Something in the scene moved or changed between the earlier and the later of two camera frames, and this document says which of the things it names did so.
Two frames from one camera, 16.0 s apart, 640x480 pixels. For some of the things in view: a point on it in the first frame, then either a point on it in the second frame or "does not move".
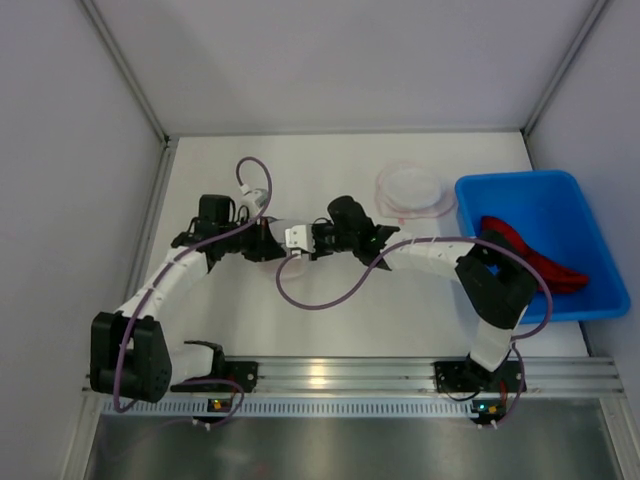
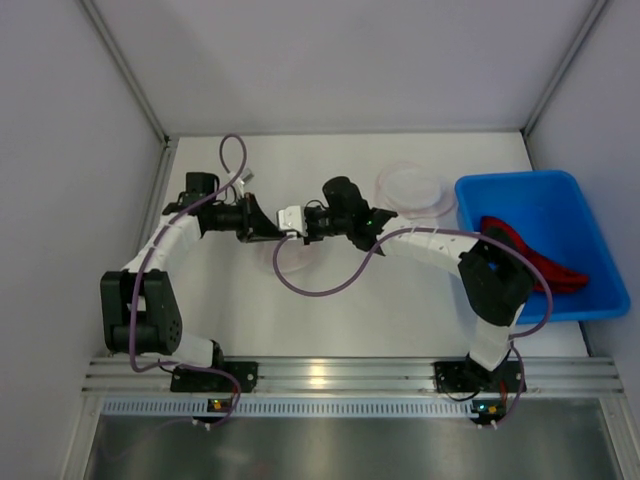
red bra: [555, 279] does not move
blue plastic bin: [552, 210] does not move
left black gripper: [261, 242] to [251, 218]
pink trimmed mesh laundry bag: [408, 190] does not move
